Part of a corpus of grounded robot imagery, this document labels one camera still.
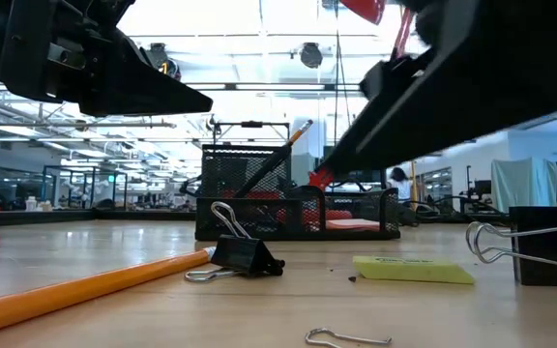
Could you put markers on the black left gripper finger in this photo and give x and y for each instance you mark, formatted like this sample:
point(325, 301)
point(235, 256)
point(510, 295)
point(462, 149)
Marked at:
point(133, 87)

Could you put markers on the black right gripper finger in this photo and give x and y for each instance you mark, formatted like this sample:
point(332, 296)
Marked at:
point(477, 96)
point(385, 77)

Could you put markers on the yellow pencil with eraser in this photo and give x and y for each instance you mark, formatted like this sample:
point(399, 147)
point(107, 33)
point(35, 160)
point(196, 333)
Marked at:
point(301, 129)
point(66, 292)

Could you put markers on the pink sticky notes pad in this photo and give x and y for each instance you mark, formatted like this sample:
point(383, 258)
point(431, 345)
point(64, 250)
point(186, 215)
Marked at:
point(353, 224)

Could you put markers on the black pen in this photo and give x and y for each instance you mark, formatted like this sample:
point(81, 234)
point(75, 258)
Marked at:
point(264, 171)

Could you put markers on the black binder clip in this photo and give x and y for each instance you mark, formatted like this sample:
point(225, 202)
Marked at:
point(244, 258)
point(544, 241)

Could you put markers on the yellow eraser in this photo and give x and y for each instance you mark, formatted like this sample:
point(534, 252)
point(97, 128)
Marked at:
point(404, 269)

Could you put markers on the black mesh desk organizer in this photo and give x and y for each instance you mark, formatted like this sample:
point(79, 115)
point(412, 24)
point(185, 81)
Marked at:
point(220, 174)

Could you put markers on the teal hanging cloth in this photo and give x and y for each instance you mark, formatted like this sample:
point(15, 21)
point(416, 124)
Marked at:
point(525, 186)

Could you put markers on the person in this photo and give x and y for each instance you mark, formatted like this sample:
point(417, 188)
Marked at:
point(401, 186)

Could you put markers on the black framed robot cell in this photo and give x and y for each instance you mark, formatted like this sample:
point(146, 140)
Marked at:
point(44, 186)

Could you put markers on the white plastic bottle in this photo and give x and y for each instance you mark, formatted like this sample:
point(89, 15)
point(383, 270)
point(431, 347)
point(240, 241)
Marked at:
point(31, 204)

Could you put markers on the black metal table frame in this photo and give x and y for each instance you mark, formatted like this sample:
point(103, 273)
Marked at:
point(66, 217)

